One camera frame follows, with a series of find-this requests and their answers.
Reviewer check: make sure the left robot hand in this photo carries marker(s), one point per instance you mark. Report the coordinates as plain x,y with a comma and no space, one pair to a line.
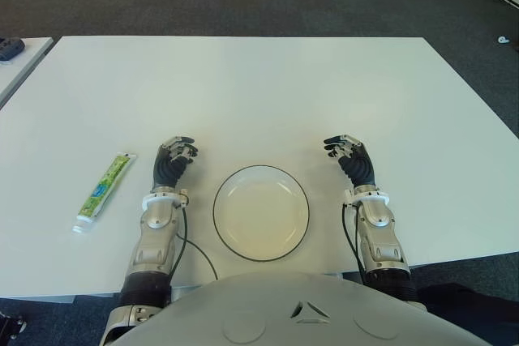
166,167

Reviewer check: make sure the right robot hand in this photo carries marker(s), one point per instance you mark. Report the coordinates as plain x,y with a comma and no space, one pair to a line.
361,167

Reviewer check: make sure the green toothpaste tube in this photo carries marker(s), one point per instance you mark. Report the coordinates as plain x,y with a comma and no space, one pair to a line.
103,192

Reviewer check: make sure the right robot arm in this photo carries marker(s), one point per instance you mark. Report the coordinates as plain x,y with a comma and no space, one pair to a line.
381,240

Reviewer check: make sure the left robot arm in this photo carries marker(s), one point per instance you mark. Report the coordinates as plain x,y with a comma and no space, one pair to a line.
154,240

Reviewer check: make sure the white plate with black rim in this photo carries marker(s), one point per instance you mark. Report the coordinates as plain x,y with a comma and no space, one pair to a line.
261,216

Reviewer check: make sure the grey robot torso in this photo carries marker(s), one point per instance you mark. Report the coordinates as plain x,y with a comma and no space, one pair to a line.
300,313

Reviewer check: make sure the white side table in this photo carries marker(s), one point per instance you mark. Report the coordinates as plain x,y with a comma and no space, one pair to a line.
28,58

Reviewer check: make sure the small white floor object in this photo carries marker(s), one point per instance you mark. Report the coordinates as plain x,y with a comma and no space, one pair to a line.
503,40

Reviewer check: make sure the dark handheld device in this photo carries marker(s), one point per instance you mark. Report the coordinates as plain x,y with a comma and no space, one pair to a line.
9,49

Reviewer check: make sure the black equipment with screws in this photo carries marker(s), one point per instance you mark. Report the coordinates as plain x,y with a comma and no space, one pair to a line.
10,325

